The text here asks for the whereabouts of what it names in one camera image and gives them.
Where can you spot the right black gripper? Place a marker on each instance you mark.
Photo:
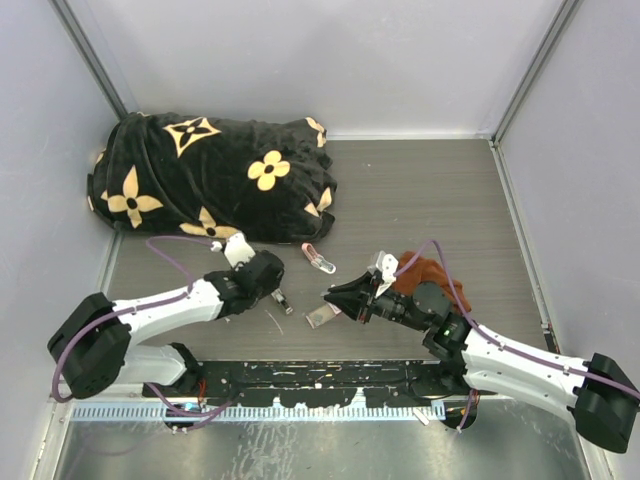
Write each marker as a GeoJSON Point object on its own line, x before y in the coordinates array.
{"type": "Point", "coordinates": [350, 302]}

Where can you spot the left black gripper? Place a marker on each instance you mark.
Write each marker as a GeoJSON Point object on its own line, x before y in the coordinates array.
{"type": "Point", "coordinates": [272, 287]}

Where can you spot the red white staple box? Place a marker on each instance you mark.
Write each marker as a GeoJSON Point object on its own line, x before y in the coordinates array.
{"type": "Point", "coordinates": [322, 315]}

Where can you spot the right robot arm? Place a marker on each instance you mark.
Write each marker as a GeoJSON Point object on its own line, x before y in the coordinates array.
{"type": "Point", "coordinates": [595, 395]}

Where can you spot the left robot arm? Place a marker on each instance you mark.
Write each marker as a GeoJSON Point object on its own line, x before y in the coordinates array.
{"type": "Point", "coordinates": [102, 342]}

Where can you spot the brown cloth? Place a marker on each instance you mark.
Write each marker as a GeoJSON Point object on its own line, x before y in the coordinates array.
{"type": "Point", "coordinates": [428, 270]}

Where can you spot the black floral plush blanket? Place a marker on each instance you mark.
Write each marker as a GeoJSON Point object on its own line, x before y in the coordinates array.
{"type": "Point", "coordinates": [170, 174]}

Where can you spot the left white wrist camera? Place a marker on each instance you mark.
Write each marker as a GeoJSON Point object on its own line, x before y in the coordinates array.
{"type": "Point", "coordinates": [237, 251]}

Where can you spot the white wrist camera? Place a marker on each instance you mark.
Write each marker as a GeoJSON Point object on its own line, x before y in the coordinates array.
{"type": "Point", "coordinates": [383, 268]}
{"type": "Point", "coordinates": [237, 251]}

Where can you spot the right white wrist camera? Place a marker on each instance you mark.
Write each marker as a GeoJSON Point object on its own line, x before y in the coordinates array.
{"type": "Point", "coordinates": [383, 268]}

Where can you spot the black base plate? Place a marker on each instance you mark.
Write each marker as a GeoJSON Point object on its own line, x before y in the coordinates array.
{"type": "Point", "coordinates": [386, 383]}

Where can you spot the white slotted cable duct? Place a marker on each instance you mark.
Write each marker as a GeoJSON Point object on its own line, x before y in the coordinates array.
{"type": "Point", "coordinates": [357, 411]}

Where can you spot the aluminium front rail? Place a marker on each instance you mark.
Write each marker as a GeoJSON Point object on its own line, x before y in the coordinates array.
{"type": "Point", "coordinates": [113, 393]}

